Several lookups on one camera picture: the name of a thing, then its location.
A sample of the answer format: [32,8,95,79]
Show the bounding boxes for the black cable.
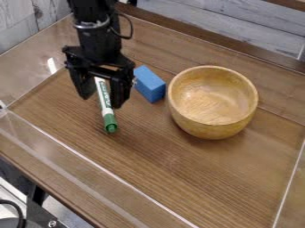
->
[0,199,26,228]

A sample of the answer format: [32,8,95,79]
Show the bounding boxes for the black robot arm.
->
[61,0,135,109]

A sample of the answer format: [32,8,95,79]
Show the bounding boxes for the brown wooden bowl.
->
[167,65,258,140]

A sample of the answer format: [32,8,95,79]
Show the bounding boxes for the clear acrylic tray walls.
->
[0,6,305,228]

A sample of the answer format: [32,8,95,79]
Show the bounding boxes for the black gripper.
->
[61,17,135,109]

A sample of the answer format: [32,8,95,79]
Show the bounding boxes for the black table leg bracket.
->
[26,186,68,228]

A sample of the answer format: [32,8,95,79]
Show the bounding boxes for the green white marker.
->
[93,77,117,134]

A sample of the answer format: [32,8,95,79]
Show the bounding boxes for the blue foam block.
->
[133,65,165,103]

